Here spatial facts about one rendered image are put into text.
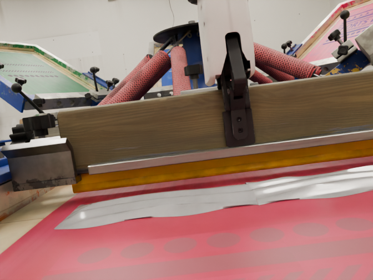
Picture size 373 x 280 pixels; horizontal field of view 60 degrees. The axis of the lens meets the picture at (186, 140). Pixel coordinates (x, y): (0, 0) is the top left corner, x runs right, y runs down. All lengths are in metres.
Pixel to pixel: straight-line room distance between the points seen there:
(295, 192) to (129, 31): 4.45
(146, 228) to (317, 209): 0.13
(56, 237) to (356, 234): 0.22
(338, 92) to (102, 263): 0.30
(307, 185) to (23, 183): 0.30
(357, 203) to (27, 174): 0.33
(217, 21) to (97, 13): 4.51
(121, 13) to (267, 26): 1.98
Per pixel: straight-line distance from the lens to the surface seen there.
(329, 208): 0.28
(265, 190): 0.31
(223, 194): 0.30
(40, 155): 0.39
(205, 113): 0.36
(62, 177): 0.38
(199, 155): 0.35
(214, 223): 0.26
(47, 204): 0.41
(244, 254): 0.21
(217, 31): 0.34
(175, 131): 0.36
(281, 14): 4.83
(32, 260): 0.26
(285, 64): 1.03
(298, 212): 0.27
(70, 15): 4.93
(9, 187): 0.40
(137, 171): 0.39
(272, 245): 0.22
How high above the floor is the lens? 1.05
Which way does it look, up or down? 6 degrees down
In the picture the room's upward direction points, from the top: 7 degrees counter-clockwise
